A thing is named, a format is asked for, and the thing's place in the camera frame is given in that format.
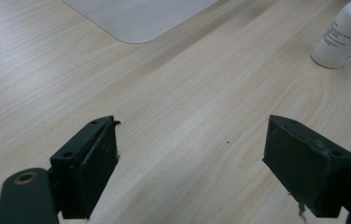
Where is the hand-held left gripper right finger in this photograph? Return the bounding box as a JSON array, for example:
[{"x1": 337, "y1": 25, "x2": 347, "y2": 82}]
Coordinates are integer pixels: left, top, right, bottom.
[{"x1": 262, "y1": 114, "x2": 351, "y2": 218}]

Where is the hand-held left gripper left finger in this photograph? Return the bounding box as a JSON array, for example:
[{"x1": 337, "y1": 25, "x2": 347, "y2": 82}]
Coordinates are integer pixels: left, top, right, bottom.
[{"x1": 49, "y1": 115, "x2": 121, "y2": 220}]

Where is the white plastic bottle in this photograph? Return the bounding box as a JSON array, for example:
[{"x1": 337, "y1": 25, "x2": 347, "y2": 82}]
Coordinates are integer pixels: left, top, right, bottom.
[{"x1": 310, "y1": 0, "x2": 351, "y2": 69}]

